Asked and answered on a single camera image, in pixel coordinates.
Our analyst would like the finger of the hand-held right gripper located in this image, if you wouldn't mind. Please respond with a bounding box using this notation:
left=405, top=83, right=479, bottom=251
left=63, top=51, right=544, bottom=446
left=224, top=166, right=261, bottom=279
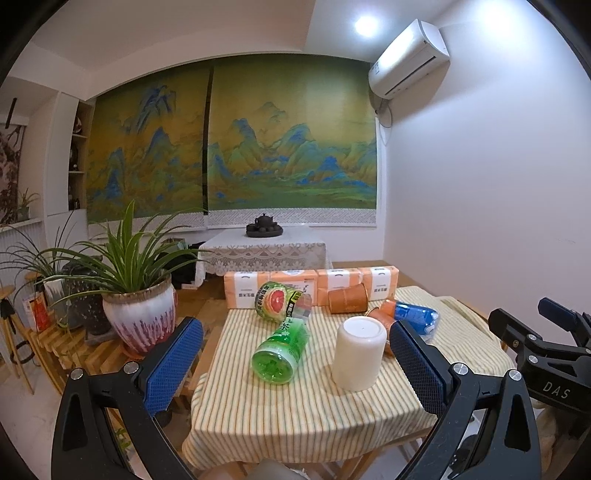
left=537, top=297, right=591, bottom=346
left=488, top=308, right=557, bottom=365

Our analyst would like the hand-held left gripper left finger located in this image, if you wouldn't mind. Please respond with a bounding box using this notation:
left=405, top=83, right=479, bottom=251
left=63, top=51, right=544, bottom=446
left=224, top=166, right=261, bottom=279
left=51, top=316, right=205, bottom=480

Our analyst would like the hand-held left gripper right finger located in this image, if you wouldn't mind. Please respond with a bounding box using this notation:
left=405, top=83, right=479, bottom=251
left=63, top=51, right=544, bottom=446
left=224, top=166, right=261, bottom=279
left=389, top=318, right=542, bottom=480

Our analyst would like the white cup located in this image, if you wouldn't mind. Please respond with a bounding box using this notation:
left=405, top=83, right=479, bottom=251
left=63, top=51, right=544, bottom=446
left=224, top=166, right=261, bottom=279
left=332, top=316, right=387, bottom=392

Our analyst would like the orange paper cup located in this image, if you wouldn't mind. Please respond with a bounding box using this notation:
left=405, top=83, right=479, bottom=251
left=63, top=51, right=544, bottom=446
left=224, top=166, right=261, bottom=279
left=366, top=298, right=398, bottom=357
left=327, top=283, right=369, bottom=314

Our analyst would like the blue plastic bottle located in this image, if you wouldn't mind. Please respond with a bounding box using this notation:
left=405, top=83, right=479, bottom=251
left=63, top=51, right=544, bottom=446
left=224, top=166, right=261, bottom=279
left=394, top=301, right=440, bottom=343

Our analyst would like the plant in white red pot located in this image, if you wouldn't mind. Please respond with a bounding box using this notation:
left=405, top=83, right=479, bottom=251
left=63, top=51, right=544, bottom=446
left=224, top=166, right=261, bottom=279
left=28, top=199, right=209, bottom=357

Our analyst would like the beige cloth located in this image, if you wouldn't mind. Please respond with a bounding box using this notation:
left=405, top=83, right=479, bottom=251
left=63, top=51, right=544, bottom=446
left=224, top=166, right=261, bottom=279
left=529, top=399, right=591, bottom=480

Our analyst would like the wooden plant stand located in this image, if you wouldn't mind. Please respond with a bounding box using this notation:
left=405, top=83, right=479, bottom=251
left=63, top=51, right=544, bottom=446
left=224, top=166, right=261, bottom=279
left=28, top=314, right=204, bottom=418

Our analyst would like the orange white tissue pack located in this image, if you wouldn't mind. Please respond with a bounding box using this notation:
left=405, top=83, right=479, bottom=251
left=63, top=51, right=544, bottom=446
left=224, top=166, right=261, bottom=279
left=271, top=269, right=320, bottom=306
left=224, top=271, right=278, bottom=309
left=362, top=266, right=399, bottom=299
left=316, top=268, right=366, bottom=298

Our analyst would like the black bag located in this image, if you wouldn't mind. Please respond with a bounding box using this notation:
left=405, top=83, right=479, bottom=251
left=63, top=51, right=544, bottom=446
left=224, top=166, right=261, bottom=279
left=154, top=239, right=207, bottom=285

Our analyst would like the green tea bottle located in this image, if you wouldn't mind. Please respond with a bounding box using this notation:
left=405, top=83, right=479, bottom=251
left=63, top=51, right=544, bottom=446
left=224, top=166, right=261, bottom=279
left=251, top=319, right=309, bottom=385

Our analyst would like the plant in dark pot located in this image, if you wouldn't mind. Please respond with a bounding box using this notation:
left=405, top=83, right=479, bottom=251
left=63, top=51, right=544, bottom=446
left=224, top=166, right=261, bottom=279
left=0, top=217, right=114, bottom=337

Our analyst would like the grapefruit label bottle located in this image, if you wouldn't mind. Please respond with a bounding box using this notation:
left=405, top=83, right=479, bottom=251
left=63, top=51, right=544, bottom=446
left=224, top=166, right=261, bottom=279
left=255, top=281, right=314, bottom=322

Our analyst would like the striped tablecloth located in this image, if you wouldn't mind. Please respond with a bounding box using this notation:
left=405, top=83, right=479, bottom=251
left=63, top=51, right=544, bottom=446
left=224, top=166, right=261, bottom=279
left=182, top=286, right=516, bottom=472

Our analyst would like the lace covered table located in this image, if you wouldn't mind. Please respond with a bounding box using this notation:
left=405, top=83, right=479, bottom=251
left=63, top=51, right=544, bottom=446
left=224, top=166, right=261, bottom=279
left=198, top=229, right=334, bottom=278

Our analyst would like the red white bag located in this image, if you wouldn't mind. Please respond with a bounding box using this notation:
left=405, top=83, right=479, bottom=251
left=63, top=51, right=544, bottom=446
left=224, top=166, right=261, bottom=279
left=22, top=292, right=52, bottom=334

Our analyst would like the dark tea set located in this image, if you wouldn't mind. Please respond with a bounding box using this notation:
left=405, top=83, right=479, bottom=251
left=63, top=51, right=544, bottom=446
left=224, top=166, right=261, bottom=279
left=246, top=213, right=284, bottom=240

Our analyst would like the wooden stool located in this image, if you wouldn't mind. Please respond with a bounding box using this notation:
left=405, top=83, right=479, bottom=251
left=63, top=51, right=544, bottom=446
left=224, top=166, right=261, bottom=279
left=0, top=283, right=37, bottom=396

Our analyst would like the narrow landscape roller blind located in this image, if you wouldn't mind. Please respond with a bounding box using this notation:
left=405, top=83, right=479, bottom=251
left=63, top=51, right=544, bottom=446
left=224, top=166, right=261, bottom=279
left=87, top=67, right=212, bottom=228

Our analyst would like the small potted plant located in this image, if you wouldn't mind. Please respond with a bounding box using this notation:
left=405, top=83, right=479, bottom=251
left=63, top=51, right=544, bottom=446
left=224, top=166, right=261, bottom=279
left=15, top=188, right=41, bottom=222

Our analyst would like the wide landscape roller blind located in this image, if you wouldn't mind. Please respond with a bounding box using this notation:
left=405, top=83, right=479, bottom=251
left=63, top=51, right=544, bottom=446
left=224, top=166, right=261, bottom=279
left=204, top=57, right=378, bottom=230

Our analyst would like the white air conditioner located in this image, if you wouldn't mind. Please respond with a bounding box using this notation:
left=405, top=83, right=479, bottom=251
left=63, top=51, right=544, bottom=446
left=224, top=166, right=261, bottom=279
left=368, top=19, right=451, bottom=99

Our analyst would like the round ceiling light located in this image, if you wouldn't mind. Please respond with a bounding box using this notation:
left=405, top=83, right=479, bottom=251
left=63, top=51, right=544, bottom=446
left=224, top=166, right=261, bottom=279
left=355, top=15, right=381, bottom=38

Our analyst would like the built-in wall shelf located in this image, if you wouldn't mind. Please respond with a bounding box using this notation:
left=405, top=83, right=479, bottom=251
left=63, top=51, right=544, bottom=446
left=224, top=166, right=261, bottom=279
left=68, top=99, right=96, bottom=214

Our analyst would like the hanging wall scroll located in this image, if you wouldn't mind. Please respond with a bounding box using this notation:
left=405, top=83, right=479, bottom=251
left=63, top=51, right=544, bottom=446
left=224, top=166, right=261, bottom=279
left=0, top=98, right=25, bottom=227

